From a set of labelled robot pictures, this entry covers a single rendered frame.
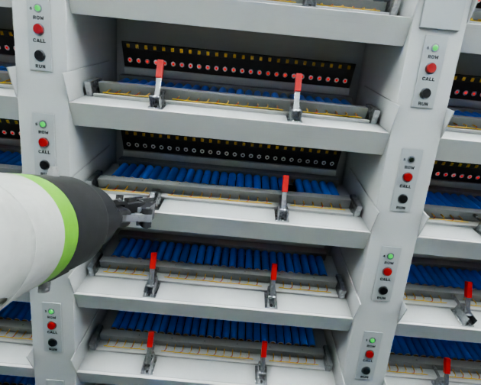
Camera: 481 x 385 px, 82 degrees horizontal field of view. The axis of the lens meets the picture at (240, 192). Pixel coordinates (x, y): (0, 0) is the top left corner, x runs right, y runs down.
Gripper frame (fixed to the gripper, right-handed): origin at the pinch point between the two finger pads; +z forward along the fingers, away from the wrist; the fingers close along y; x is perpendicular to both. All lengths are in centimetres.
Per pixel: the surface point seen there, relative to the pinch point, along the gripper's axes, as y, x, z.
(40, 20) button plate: -20.4, 30.8, 1.0
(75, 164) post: -15.9, 6.2, 7.2
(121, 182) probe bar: -8.3, 3.3, 11.9
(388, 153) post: 45.0, 14.2, 4.1
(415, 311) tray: 60, -19, 13
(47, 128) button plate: -19.8, 12.4, 4.2
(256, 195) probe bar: 21.2, 3.5, 12.4
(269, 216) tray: 24.1, -0.6, 8.7
